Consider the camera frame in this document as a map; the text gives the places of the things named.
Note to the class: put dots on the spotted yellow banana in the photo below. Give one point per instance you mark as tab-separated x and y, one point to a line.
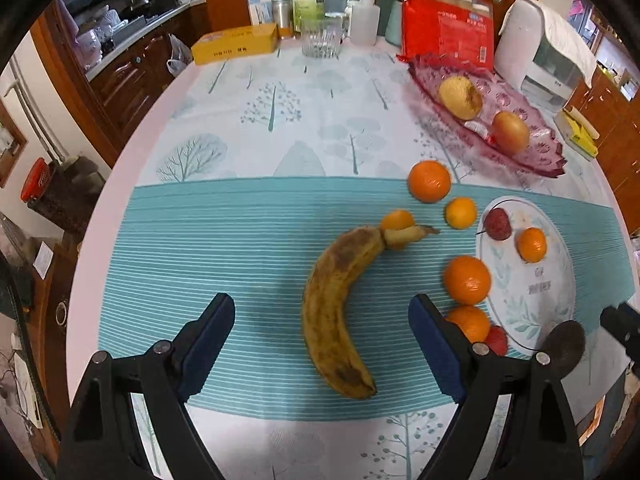
330	310

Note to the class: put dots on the yellow-red apple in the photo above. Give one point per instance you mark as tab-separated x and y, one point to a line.
510	131

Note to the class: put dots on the small mandarin orange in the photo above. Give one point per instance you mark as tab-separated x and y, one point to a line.
461	212
531	244

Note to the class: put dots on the large mandarin orange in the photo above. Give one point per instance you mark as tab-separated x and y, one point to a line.
429	181
467	280

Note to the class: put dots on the pink glass fruit tray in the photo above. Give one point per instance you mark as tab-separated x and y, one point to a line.
505	95

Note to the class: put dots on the dark brown avocado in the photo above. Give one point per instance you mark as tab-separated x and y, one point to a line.
567	345

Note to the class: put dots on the white countertop appliance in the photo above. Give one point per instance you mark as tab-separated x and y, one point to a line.
520	45

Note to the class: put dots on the wooden side cabinet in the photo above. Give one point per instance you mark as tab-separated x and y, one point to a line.
620	130

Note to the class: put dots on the red container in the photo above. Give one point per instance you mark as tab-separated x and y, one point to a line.
35	180

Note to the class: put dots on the metal can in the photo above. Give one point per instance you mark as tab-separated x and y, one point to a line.
282	12

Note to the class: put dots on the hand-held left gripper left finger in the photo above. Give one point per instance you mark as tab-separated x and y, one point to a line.
210	345

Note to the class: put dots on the plastic juice bottle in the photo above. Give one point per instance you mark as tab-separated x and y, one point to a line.
307	2

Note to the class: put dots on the white squeeze bottle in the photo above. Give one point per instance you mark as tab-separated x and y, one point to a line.
362	20

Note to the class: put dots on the yellow cardboard box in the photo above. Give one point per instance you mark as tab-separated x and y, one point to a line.
235	44

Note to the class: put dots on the small candy wrapper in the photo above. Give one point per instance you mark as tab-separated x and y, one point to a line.
477	127

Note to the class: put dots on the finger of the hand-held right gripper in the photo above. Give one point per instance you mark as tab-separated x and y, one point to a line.
619	322

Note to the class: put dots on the wooden kitchen cabinet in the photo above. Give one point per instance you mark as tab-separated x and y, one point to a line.
130	80

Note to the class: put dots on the white cloth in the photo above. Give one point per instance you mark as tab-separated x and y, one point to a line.
570	35

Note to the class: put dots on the red food package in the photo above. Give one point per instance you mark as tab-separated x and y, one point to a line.
445	30

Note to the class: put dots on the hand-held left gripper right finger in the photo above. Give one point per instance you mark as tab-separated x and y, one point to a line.
435	350

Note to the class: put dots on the tiny orange kumquat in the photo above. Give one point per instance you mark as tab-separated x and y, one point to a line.
397	220

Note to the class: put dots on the clear glass cup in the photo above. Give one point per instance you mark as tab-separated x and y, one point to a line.
320	37

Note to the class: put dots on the white and blue carton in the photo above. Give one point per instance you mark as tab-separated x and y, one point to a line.
260	5

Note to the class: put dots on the medium mandarin orange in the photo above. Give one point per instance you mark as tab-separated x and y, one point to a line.
470	322

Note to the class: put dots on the white plastic bag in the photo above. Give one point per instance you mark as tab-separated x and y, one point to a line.
177	57

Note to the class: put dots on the teal container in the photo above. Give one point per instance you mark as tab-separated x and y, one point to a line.
392	22

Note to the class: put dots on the yellow pear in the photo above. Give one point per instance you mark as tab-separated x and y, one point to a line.
460	97

